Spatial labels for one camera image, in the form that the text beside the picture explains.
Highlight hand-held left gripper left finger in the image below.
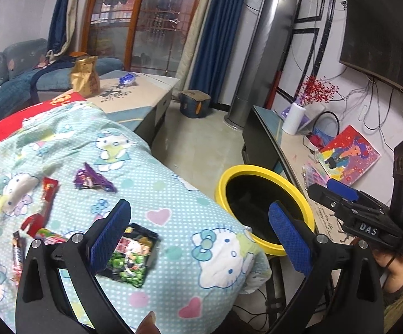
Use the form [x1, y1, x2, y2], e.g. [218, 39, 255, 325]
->
[15, 199, 143, 334]

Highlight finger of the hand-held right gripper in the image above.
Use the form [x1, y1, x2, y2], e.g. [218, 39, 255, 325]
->
[307, 184, 359, 224]
[327, 179, 389, 214]

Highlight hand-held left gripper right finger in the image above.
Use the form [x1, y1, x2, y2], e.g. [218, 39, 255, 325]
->
[267, 200, 385, 334]

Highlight black snack packet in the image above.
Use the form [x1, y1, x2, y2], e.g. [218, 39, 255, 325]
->
[106, 223, 160, 289]

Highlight purple snack wrapper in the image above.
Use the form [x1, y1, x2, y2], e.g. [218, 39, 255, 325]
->
[74, 162, 117, 193]

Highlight colourful candy wrapper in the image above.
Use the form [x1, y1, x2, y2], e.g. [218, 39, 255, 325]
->
[36, 228, 70, 247]

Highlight yellow trash bin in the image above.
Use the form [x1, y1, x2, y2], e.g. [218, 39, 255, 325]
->
[215, 166, 317, 256]

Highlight red snack wrapper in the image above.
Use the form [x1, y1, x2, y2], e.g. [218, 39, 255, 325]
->
[39, 177, 60, 216]

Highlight torn red wrapper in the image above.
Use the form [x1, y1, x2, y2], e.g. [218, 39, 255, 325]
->
[21, 214, 45, 239]

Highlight brown bar wrapper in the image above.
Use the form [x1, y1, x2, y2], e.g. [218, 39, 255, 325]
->
[11, 231, 26, 282]

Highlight person's right hand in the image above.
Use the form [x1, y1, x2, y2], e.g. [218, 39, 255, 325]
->
[372, 249, 403, 294]

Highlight colourful bead box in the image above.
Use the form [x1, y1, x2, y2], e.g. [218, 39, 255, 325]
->
[301, 163, 330, 188]

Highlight colourful painting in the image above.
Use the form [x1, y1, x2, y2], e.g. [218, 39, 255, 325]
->
[318, 124, 381, 186]

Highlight purple white picture board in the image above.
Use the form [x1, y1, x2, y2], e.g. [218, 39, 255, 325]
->
[281, 106, 325, 134]

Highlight white paper roll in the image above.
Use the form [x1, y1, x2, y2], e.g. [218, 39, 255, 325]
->
[282, 102, 307, 135]

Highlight cartoon cat printed blanket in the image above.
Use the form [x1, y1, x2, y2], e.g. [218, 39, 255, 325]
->
[0, 101, 271, 334]

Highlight television cabinet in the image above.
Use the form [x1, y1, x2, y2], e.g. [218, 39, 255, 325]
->
[241, 105, 397, 307]

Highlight red berry branches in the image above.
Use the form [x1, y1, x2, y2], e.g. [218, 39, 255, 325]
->
[293, 75, 339, 107]

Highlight grey coffee table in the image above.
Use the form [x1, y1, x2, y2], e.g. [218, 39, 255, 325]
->
[90, 71, 180, 147]

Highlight red printed cloth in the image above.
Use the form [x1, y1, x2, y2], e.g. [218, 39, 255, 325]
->
[0, 92, 85, 150]

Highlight grey tower air conditioner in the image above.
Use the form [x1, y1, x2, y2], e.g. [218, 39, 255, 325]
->
[224, 0, 299, 131]

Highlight blue storage stool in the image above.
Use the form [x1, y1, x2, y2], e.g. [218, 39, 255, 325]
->
[180, 90, 211, 119]

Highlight blue white wrapper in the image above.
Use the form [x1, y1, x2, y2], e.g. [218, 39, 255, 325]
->
[118, 72, 137, 87]

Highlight golden paper bag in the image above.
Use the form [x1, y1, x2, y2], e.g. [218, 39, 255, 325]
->
[70, 56, 101, 99]

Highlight dark blue cloth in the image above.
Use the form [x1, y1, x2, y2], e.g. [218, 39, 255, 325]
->
[31, 66, 80, 103]

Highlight blue curtain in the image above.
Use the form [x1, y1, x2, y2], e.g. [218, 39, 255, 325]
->
[46, 0, 85, 61]
[179, 0, 247, 93]

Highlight wooden sliding glass door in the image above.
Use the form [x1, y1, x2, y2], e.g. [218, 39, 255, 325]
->
[80, 0, 209, 77]

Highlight black wire hoop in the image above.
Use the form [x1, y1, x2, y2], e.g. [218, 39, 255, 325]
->
[311, 111, 339, 140]

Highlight wall television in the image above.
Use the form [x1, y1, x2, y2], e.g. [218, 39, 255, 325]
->
[338, 0, 403, 107]

